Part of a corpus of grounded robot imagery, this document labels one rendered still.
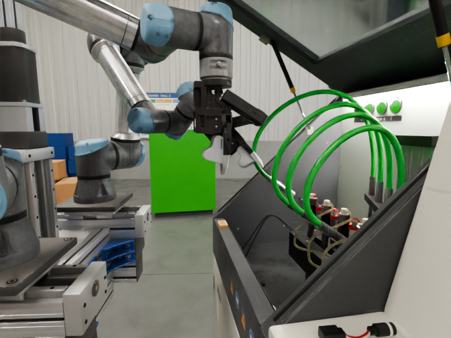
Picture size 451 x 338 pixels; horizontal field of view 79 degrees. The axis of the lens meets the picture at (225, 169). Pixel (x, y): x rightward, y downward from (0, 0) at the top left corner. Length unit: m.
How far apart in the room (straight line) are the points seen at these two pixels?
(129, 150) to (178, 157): 2.92
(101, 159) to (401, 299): 0.97
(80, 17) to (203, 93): 0.29
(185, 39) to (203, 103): 0.13
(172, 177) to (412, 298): 3.74
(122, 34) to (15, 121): 0.40
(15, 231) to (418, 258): 0.75
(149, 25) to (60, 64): 7.75
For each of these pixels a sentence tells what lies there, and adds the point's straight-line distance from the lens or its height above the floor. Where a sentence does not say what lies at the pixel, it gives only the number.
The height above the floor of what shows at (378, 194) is 1.13.
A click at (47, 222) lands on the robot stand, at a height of 1.02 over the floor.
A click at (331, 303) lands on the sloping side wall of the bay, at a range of 0.57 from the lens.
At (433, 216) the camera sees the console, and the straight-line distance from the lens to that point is 0.57.
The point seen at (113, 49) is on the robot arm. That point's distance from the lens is 1.04.
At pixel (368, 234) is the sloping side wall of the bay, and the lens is 0.56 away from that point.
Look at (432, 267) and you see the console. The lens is 0.56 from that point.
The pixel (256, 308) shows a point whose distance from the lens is 0.63.
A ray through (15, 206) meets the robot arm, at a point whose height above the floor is 1.15.
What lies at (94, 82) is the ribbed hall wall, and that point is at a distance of 7.95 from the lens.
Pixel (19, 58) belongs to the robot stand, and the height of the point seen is 1.49.
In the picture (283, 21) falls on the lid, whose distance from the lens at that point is 1.08.
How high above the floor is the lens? 1.31
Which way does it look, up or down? 8 degrees down
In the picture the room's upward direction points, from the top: straight up
